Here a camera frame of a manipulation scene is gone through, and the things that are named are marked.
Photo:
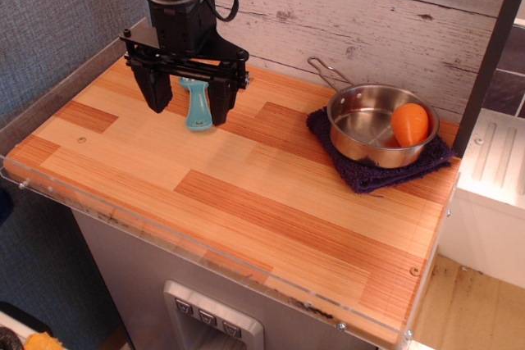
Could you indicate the dark purple cloth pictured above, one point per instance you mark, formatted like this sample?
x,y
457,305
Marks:
x,y
364,178

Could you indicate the white toy sink unit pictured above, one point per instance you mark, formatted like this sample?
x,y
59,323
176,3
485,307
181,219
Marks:
x,y
484,229

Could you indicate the orange yellow toy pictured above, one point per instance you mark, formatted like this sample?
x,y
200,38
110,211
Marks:
x,y
42,341

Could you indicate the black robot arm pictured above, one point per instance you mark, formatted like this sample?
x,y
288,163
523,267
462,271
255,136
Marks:
x,y
183,41

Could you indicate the clear acrylic table guard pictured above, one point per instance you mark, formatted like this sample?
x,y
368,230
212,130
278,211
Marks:
x,y
291,229

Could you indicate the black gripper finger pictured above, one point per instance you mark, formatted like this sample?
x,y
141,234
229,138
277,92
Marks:
x,y
222,95
154,83

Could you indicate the grey toy cabinet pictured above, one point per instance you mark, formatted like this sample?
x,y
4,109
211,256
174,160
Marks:
x,y
135,270

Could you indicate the stainless steel saucepan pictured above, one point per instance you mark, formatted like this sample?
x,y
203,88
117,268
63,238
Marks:
x,y
360,119

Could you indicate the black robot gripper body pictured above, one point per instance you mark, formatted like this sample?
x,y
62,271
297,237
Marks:
x,y
181,32

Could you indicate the orange toy carrot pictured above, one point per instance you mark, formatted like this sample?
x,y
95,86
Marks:
x,y
410,124

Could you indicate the dark grey right post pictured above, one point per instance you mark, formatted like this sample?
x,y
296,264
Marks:
x,y
494,50

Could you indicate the teal plastic toy brush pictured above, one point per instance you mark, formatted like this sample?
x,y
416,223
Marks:
x,y
199,116

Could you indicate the silver dispenser button panel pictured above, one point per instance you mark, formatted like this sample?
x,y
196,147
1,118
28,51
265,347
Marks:
x,y
200,322

